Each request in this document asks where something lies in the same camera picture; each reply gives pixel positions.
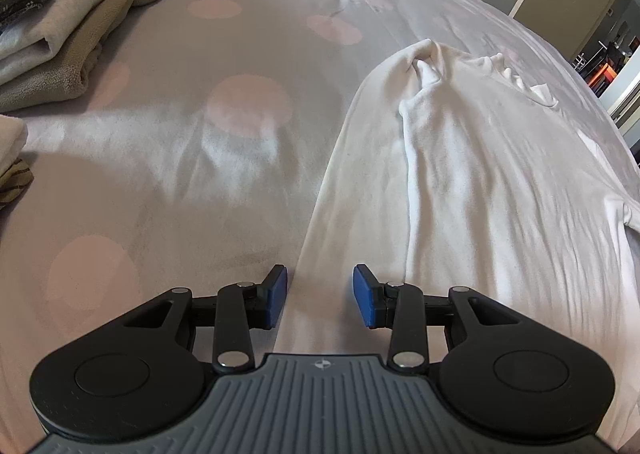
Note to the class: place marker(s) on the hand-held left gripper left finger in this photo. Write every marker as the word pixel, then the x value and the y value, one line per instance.
pixel 276 296

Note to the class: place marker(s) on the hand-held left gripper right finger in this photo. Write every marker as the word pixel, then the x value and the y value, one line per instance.
pixel 363 296

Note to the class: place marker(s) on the white long-sleeve shirt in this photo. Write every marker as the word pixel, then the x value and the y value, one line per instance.
pixel 475 194

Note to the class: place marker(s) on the pink polka-dot bed blanket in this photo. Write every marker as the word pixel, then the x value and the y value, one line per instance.
pixel 190 149

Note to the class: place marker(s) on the striped folded cloth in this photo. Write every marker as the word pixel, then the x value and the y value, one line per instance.
pixel 12 181

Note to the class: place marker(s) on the cream folded cloth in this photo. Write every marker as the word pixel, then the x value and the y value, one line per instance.
pixel 11 139

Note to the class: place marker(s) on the tan folded towel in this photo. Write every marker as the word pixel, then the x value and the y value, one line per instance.
pixel 55 79

